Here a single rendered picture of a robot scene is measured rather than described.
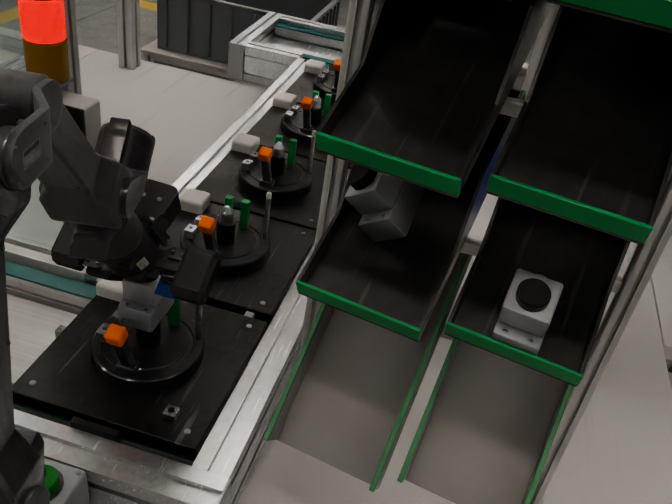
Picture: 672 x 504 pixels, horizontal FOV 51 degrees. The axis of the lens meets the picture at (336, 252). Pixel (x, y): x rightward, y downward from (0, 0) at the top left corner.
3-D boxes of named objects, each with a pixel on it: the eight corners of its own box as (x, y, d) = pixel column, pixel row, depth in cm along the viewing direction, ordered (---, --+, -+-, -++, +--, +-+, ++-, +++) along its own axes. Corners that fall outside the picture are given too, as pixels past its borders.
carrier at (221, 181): (317, 239, 122) (326, 175, 114) (188, 204, 125) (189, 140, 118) (351, 177, 141) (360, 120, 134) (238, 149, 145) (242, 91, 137)
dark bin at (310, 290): (418, 343, 67) (422, 307, 61) (297, 293, 71) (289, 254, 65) (513, 138, 80) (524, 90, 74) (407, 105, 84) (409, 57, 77)
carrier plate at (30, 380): (195, 461, 81) (196, 448, 80) (9, 401, 84) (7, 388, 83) (266, 332, 101) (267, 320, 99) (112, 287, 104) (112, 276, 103)
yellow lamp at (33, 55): (55, 88, 85) (51, 48, 82) (17, 79, 85) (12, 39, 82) (78, 74, 89) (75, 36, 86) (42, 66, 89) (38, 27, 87)
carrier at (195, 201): (269, 325, 102) (277, 255, 95) (117, 282, 105) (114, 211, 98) (316, 240, 121) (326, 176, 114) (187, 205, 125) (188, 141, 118)
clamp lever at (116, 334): (131, 371, 85) (118, 341, 79) (116, 366, 85) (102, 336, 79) (145, 346, 87) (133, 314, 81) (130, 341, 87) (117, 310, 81)
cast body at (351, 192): (406, 237, 70) (363, 192, 66) (374, 243, 73) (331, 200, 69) (432, 174, 74) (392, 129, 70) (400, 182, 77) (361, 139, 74)
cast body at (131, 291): (151, 333, 84) (150, 288, 81) (118, 324, 85) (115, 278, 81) (181, 293, 91) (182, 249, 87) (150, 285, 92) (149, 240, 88)
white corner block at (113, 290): (125, 314, 100) (124, 292, 97) (96, 305, 100) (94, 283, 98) (141, 295, 103) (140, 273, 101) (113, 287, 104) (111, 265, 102)
